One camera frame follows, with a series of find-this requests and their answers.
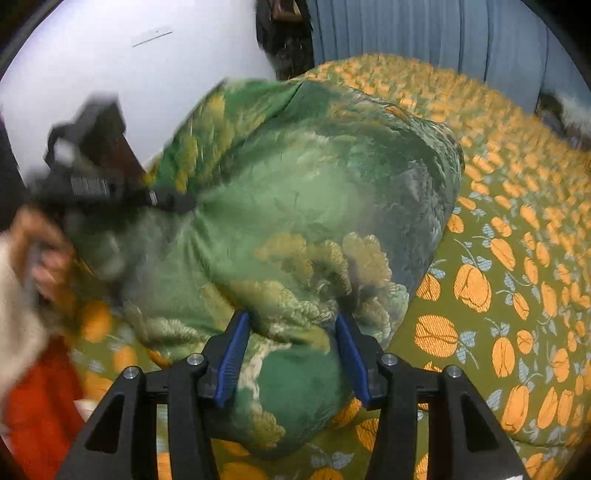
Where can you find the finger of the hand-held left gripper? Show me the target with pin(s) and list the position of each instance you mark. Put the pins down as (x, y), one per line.
(173, 201)

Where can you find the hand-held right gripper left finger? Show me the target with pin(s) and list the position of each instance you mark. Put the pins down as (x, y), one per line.
(233, 360)

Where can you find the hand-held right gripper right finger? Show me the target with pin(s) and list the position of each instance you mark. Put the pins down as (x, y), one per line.
(353, 360)

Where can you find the green landscape print padded jacket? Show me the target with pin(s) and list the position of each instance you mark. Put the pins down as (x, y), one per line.
(300, 184)

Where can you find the person's left forearm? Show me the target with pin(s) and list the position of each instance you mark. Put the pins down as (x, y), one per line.
(14, 323)

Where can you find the brown hanging clothes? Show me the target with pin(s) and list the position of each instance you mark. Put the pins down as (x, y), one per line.
(286, 50)

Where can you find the pile of clothes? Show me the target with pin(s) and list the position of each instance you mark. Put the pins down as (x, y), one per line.
(568, 115)

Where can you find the person's left hand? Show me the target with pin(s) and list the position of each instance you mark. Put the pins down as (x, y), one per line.
(55, 267)

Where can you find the olive duvet with orange print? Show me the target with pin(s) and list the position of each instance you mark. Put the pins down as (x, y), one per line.
(485, 286)

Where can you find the white frilled bed sheet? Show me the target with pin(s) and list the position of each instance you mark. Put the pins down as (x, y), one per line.
(83, 408)

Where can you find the red cloth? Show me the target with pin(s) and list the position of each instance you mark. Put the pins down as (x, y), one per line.
(41, 415)

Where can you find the blue curtain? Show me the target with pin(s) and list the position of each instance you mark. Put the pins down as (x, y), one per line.
(415, 27)

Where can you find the white wall switch plate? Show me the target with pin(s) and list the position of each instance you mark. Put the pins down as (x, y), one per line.
(152, 39)

